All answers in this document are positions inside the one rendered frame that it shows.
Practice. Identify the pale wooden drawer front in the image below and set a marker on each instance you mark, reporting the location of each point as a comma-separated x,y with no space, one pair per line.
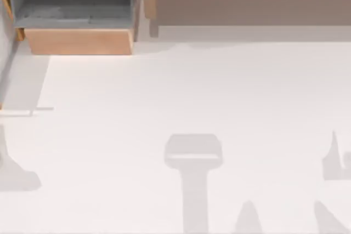
79,41

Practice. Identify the pulled-out grey drawer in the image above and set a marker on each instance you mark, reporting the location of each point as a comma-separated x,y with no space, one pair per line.
74,4

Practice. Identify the wooden cupboard frame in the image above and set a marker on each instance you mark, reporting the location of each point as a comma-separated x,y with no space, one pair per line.
5,1

